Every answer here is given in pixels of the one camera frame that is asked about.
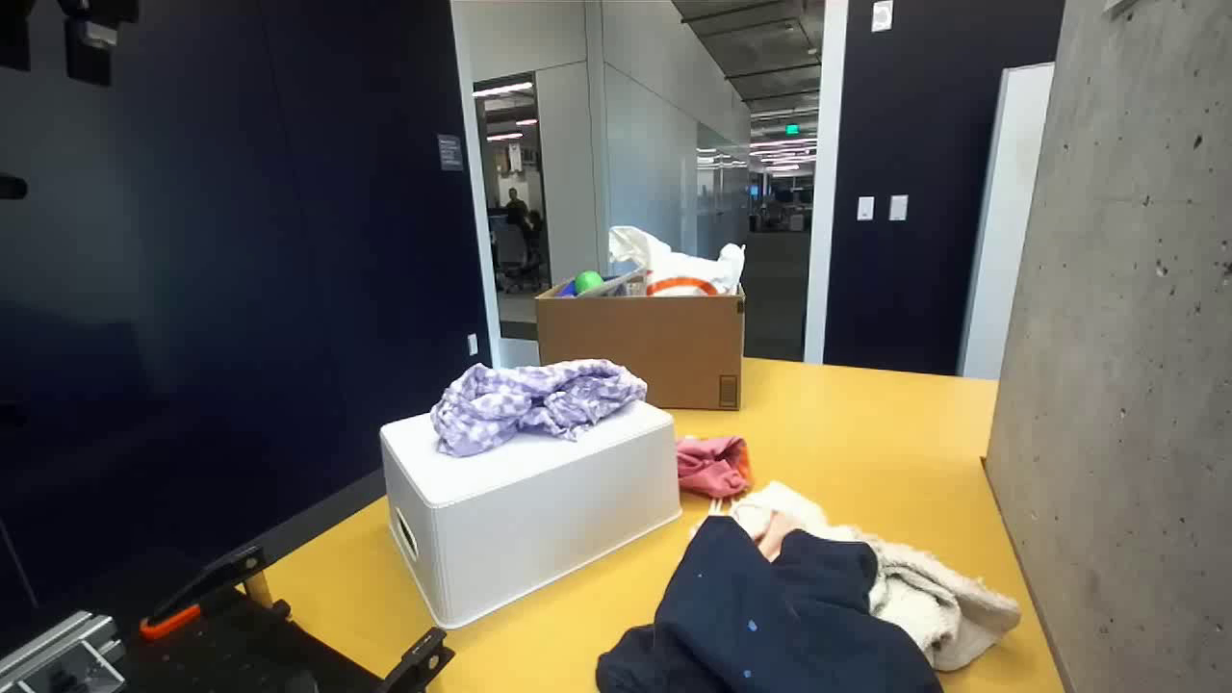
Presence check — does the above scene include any black clamp with orange handle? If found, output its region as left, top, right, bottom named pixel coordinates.
left=135, top=544, right=268, bottom=647

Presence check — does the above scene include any purple checkered clothing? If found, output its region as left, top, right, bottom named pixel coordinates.
left=428, top=359, right=651, bottom=462

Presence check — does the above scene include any aluminium rail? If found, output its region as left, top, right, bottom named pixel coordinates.
left=0, top=607, right=131, bottom=693

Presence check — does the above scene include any dark blue clothing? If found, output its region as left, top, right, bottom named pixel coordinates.
left=592, top=515, right=946, bottom=693

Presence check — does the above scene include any grey concrete pillar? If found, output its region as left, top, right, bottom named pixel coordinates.
left=983, top=0, right=1232, bottom=693

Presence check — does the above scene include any white bowl with orange rim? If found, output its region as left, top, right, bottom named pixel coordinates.
left=642, top=273, right=725, bottom=300

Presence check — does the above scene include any white plastic container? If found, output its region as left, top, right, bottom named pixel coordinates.
left=376, top=397, right=686, bottom=630

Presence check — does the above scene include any white leaning board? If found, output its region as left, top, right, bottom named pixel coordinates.
left=955, top=58, right=1059, bottom=384

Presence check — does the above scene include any pink cloth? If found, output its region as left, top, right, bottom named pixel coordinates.
left=673, top=436, right=756, bottom=504

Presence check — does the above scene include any brown cardboard box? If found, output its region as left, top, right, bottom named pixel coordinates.
left=530, top=280, right=752, bottom=415

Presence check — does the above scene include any cream white cloth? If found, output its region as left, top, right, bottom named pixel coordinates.
left=728, top=479, right=1024, bottom=675

